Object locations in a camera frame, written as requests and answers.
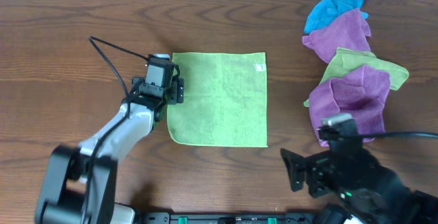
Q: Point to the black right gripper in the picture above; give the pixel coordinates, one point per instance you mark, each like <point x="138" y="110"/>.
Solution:
<point x="315" y="166"/>

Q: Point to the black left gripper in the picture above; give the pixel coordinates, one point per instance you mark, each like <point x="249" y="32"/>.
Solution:
<point x="179" y="90"/>

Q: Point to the light green cloth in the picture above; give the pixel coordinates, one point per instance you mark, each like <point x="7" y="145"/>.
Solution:
<point x="225" y="100"/>

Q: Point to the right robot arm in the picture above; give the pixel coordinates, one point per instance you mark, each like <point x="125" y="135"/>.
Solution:
<point x="369" y="191"/>

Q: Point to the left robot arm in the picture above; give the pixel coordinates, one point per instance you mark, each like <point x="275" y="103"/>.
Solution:
<point x="80" y="182"/>

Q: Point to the olive green cloth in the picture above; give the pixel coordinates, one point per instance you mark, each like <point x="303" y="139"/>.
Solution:
<point x="345" y="61"/>

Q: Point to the upper purple cloth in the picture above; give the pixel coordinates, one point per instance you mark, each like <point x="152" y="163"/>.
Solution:
<point x="349" y="30"/>

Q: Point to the blue cloth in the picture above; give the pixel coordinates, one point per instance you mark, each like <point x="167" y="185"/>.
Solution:
<point x="326" y="11"/>

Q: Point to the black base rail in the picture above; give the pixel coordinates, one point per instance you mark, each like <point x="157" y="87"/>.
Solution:
<point x="167" y="218"/>

